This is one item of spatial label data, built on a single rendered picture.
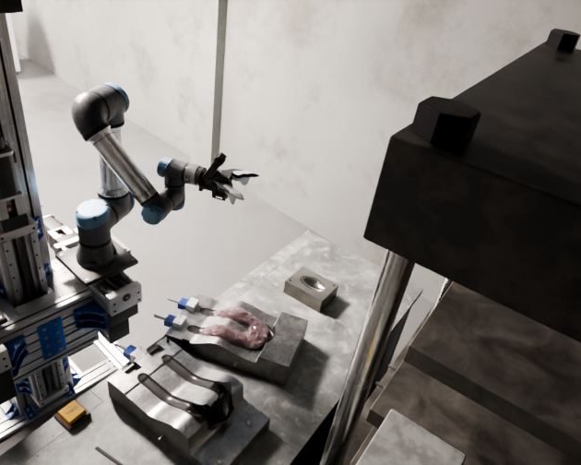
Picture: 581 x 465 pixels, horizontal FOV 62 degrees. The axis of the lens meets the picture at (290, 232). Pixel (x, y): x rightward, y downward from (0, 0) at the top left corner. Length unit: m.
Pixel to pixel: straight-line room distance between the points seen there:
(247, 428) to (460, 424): 0.70
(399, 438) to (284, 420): 0.84
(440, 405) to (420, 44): 2.38
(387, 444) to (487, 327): 0.39
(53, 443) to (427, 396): 1.15
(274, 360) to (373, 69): 2.22
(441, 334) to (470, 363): 0.09
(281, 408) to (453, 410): 0.70
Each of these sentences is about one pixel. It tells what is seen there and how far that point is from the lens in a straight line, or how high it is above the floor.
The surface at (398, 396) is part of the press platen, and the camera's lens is 1.32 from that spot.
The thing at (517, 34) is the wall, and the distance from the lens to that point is 3.04.
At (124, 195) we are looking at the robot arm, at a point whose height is 1.27.
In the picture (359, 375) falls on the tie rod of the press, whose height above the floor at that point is 1.44.
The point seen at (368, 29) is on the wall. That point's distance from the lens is 3.45.
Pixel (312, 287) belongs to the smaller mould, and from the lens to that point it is 2.23.
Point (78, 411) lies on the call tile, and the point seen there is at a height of 0.84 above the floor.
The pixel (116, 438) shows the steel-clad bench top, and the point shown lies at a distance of 1.77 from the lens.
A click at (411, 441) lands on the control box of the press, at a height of 1.47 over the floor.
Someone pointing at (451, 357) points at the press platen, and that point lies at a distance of 1.11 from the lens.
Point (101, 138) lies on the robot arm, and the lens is 1.71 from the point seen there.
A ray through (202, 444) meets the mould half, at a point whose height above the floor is 0.86.
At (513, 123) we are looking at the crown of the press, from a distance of 0.99.
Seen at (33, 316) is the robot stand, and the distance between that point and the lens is 1.97.
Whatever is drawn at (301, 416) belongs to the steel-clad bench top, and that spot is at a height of 0.80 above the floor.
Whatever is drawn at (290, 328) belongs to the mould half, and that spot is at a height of 0.91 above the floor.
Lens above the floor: 2.28
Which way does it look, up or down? 34 degrees down
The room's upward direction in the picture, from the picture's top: 9 degrees clockwise
